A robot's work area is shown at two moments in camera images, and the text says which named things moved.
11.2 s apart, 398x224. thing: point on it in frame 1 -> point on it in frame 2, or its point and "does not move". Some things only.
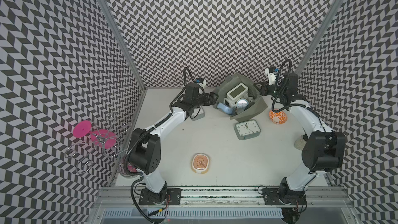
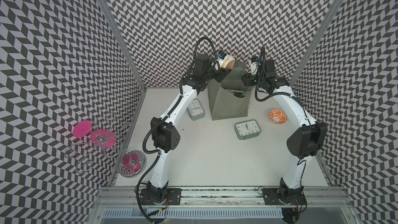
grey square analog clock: x=198 y=114 does not move
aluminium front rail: x=129 y=196 does not move
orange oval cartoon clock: x=200 y=163 -> x=228 y=61
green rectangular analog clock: x=247 y=129 does not move
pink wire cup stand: x=89 y=138 does not move
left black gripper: x=212 y=100 -> x=222 y=74
